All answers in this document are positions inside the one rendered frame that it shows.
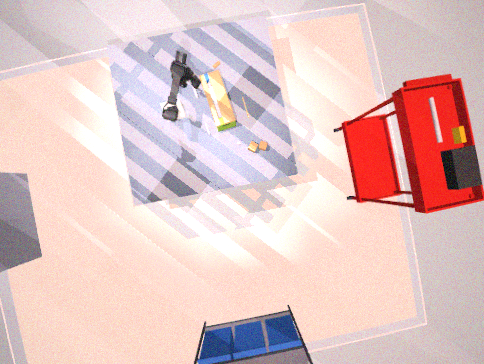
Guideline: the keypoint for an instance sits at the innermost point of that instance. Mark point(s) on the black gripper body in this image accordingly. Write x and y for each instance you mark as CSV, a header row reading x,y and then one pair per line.
x,y
196,80

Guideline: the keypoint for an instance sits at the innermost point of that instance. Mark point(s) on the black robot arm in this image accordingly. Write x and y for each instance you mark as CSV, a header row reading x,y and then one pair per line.
x,y
178,70

